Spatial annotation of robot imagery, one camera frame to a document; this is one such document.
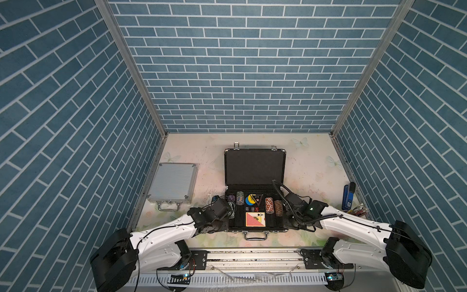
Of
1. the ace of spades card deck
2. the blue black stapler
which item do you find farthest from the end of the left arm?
the blue black stapler

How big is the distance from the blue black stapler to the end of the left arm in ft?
2.03

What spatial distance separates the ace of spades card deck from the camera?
0.83 meters

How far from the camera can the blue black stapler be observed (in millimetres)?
886
